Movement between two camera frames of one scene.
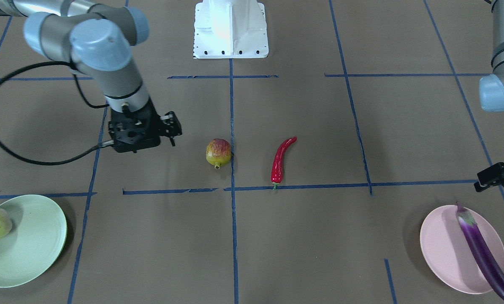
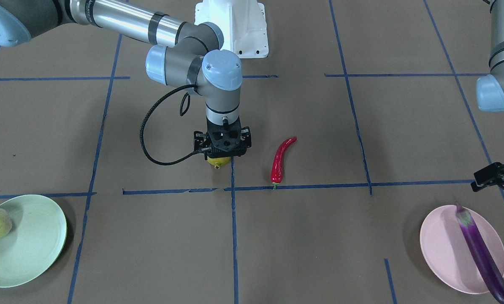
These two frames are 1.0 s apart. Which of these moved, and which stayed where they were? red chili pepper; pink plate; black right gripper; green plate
Moved: black right gripper
Stayed: pink plate; red chili pepper; green plate
